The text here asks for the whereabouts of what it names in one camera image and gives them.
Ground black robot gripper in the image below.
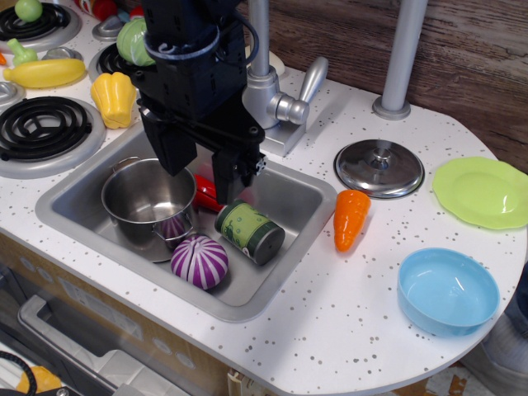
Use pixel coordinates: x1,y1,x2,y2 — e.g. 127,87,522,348
133,17,264,205

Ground round steel pot lid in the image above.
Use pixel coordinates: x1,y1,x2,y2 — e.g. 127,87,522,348
334,139,425,199

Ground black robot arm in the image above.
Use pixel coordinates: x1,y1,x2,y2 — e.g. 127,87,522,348
132,1,265,204

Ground stainless steel pot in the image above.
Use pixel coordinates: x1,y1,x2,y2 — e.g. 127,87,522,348
101,157,196,263

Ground red toy pepper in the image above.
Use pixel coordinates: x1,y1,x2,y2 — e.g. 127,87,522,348
193,172,224,213

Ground green toy food can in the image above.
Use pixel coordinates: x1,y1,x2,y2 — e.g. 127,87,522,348
214,199,285,266

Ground silver toy faucet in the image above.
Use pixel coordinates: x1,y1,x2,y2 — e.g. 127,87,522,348
243,1,328,157

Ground purple striped toy onion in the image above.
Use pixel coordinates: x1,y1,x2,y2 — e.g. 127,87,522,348
171,234,229,290

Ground grey metal sink basin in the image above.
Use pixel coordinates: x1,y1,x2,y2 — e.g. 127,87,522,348
34,125,339,324

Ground yellow toy bell pepper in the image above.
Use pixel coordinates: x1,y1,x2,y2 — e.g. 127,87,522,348
91,72,136,130

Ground cream toy bottle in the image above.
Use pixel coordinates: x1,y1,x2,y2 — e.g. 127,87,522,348
245,45,285,76

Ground green toy cabbage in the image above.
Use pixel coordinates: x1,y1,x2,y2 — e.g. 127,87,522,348
116,17,155,67

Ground rear right stove burner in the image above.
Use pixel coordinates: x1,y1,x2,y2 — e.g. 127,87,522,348
87,43,140,82

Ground orange toy carrot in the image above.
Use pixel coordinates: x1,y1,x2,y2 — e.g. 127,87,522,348
333,190,371,252

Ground grey stove knob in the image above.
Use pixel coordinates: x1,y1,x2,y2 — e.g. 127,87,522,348
92,16,124,41
41,46,83,61
0,82,26,112

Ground front black stove burner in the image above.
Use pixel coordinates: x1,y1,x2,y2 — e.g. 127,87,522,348
1,97,106,179

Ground yellow toy squash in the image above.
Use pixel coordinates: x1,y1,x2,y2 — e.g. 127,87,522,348
3,59,86,88

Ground red toy container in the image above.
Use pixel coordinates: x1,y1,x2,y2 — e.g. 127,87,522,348
74,0,118,21

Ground rear left stove burner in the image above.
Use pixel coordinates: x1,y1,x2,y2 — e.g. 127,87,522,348
1,2,82,54

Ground small green toy vegetable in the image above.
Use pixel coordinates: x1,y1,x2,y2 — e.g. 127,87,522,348
7,38,39,66

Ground green toy apple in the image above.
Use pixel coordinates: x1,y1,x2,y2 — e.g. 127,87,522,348
14,0,43,23

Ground yellow toy on floor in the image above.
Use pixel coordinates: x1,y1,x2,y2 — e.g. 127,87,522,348
16,366,62,394

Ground light blue plastic bowl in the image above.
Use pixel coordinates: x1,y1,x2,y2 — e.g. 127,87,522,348
397,248,500,337

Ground light green plastic plate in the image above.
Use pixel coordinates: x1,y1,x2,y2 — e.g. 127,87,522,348
432,157,527,230

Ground grey vertical post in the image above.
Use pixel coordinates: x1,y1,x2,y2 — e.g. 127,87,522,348
372,0,428,120

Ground grey oven door handle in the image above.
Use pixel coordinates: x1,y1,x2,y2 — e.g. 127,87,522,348
17,295,144,395

